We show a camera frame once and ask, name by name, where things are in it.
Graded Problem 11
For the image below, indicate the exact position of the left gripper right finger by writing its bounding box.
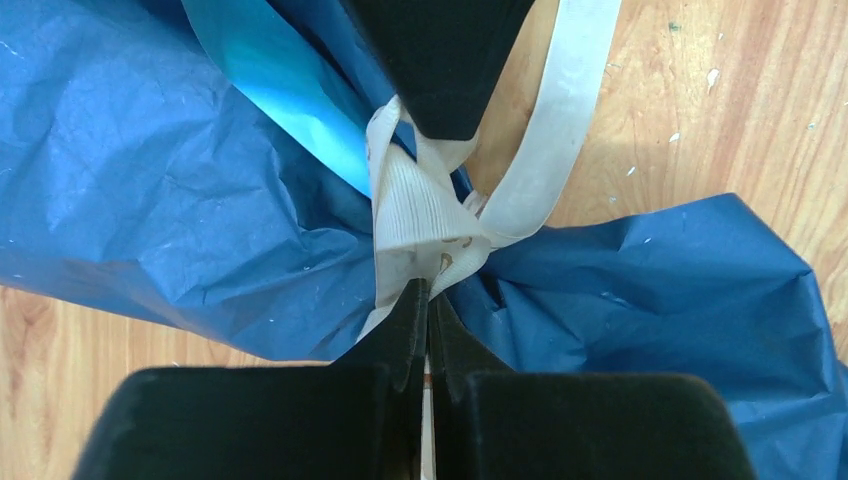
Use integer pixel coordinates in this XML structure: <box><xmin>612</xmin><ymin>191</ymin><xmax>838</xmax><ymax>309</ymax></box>
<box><xmin>428</xmin><ymin>296</ymin><xmax>755</xmax><ymax>479</ymax></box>

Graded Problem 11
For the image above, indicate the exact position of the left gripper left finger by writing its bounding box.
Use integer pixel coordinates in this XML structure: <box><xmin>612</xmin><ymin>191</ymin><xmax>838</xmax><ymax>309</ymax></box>
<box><xmin>73</xmin><ymin>280</ymin><xmax>428</xmax><ymax>479</ymax></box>

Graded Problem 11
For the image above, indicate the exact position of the blue wrapping paper sheet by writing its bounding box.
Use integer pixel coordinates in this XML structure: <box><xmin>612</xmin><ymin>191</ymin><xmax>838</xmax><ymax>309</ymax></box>
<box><xmin>1</xmin><ymin>1</ymin><xmax>847</xmax><ymax>479</ymax></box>

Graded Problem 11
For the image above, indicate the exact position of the cream printed ribbon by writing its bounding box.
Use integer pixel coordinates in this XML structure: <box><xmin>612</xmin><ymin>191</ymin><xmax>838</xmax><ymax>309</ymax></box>
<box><xmin>364</xmin><ymin>1</ymin><xmax>620</xmax><ymax>331</ymax></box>

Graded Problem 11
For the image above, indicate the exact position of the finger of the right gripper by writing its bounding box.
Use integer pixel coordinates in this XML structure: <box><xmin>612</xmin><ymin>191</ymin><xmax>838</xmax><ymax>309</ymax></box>
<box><xmin>343</xmin><ymin>0</ymin><xmax>533</xmax><ymax>141</ymax></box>

